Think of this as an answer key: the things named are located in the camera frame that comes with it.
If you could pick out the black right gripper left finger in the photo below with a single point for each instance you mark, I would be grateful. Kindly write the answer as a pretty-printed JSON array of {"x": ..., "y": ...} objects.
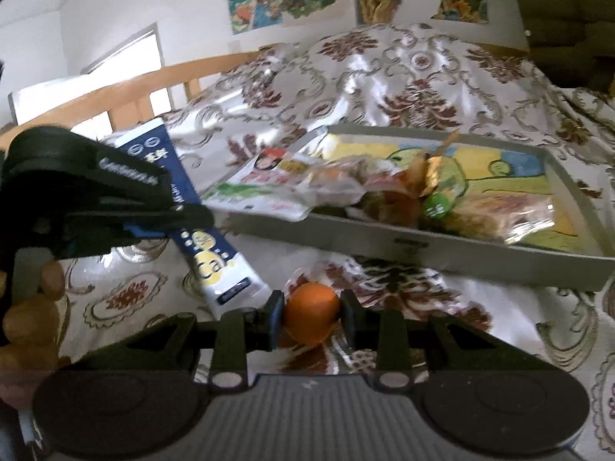
[{"x": 238, "y": 333}]

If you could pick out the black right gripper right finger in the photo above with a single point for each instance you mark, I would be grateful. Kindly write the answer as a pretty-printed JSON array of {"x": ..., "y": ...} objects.
[{"x": 392, "y": 337}]

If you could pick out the small orange fruit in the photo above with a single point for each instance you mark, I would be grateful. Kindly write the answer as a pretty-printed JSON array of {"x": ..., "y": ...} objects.
[{"x": 311, "y": 312}]

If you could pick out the orange snack packet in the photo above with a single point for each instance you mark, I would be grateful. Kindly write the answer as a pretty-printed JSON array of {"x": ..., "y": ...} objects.
[{"x": 371, "y": 188}]

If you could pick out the green white snack packet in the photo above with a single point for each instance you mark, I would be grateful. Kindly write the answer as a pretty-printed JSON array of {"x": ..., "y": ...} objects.
[{"x": 276, "y": 183}]

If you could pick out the yellow gold snack packet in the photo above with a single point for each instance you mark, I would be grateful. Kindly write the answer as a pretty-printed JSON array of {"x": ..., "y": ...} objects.
[{"x": 435, "y": 164}]

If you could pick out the person left hand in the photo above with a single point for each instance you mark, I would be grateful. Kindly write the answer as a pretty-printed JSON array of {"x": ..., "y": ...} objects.
[{"x": 31, "y": 327}]

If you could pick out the clear noodle snack bag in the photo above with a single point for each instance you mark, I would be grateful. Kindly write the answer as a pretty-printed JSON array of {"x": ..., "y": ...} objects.
[{"x": 506, "y": 217}]

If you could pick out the grey cartoon tray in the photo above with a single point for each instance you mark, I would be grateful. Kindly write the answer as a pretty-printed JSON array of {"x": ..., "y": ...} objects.
[{"x": 576, "y": 252}]

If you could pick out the floral satin bedspread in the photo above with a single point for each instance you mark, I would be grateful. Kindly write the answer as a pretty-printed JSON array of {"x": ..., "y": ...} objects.
[{"x": 379, "y": 76}]

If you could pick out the olive quilted jacket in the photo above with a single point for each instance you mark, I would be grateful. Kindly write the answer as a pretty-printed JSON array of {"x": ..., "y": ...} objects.
[{"x": 571, "y": 41}]

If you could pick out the wooden bed frame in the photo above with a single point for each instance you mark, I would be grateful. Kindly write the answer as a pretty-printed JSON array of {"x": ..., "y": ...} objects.
[{"x": 128, "y": 103}]

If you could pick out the window frame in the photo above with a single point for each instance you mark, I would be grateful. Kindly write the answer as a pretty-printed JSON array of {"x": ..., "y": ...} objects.
[{"x": 136, "y": 56}]

